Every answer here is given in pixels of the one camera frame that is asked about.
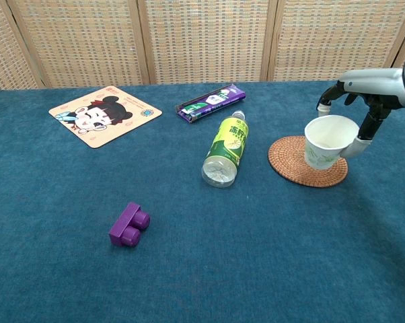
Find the white paper cup green print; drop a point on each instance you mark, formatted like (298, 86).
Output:
(323, 148)

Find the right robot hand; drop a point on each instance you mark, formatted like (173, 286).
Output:
(374, 87)

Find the cartoon girl square mat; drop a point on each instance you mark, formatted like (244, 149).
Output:
(105, 116)

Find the purple toy building block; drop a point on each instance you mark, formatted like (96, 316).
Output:
(126, 228)

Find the green label plastic bottle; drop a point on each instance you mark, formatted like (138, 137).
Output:
(227, 144)

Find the teal table cloth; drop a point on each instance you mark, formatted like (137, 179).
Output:
(54, 269)

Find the round woven rattan coaster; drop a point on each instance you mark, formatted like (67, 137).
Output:
(286, 161)

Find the purple toothpaste box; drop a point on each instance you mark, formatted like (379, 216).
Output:
(211, 103)

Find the woven bamboo folding screen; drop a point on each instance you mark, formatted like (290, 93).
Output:
(202, 40)

